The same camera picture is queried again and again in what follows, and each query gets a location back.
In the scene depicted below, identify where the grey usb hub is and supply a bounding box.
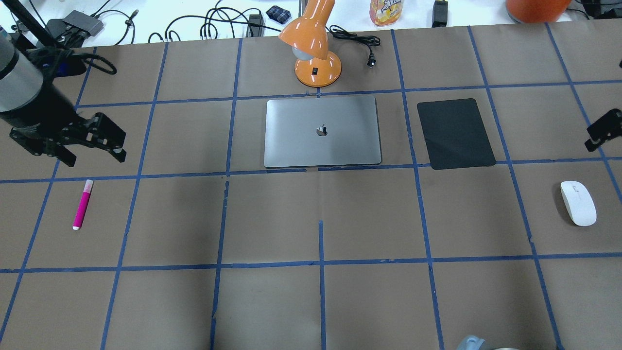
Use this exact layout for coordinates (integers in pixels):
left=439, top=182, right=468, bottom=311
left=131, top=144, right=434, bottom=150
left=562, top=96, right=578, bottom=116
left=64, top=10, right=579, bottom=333
left=62, top=10, right=104, bottom=36

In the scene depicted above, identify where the small dark blue pouch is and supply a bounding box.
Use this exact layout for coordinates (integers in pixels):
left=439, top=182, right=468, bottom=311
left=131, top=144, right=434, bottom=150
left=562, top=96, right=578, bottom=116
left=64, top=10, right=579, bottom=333
left=266, top=6, right=292, bottom=25

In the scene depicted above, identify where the white computer mouse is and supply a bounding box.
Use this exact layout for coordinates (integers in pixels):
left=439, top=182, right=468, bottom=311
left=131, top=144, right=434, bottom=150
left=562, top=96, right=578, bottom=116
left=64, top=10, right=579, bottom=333
left=560, top=181, right=597, bottom=227

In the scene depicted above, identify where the black mousepad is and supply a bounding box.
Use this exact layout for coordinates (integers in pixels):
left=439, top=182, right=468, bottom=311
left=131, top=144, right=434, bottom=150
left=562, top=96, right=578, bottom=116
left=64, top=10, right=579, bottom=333
left=417, top=98, right=496, bottom=170

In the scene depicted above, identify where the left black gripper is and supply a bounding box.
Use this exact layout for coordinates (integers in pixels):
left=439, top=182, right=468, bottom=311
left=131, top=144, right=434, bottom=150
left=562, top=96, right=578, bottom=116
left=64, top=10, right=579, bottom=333
left=1, top=89, right=127, bottom=168

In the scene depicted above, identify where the grey closed laptop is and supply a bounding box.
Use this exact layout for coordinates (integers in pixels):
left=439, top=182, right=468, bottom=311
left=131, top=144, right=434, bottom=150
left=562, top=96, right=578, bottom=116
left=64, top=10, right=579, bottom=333
left=263, top=95, right=382, bottom=168

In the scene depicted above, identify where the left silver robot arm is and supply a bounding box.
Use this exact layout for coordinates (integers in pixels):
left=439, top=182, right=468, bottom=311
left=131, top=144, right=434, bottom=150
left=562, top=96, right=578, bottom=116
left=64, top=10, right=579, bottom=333
left=0, top=38, right=127, bottom=167

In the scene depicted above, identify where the black monitor stand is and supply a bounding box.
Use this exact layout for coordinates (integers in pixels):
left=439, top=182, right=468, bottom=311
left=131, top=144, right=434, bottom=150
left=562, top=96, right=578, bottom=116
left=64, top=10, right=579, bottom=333
left=1, top=0, right=66, bottom=49

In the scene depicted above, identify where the pink highlighter pen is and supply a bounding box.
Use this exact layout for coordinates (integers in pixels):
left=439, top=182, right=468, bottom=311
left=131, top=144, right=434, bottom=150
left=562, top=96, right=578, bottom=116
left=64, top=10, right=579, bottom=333
left=72, top=179, right=94, bottom=230

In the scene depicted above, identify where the black power adapter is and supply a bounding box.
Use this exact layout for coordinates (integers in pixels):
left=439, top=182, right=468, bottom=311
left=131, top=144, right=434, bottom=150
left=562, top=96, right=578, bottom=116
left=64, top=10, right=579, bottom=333
left=431, top=0, right=449, bottom=27

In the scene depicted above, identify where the yellow drink bottle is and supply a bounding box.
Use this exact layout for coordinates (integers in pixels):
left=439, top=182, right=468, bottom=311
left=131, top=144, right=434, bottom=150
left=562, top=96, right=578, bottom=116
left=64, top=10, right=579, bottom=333
left=369, top=0, right=404, bottom=27

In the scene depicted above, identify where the orange desk lamp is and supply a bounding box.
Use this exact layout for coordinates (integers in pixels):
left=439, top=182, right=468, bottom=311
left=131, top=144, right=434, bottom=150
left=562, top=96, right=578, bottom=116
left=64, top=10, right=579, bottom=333
left=278, top=0, right=342, bottom=88

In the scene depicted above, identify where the orange cylindrical container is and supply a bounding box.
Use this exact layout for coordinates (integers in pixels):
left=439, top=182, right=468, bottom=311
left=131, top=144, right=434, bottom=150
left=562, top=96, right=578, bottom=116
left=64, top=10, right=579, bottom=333
left=505, top=0, right=571, bottom=23

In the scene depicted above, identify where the lamp power cable plug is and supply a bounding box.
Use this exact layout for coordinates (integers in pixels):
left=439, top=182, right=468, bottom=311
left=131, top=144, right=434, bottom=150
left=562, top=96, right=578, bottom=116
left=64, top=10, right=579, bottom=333
left=325, top=25, right=381, bottom=69

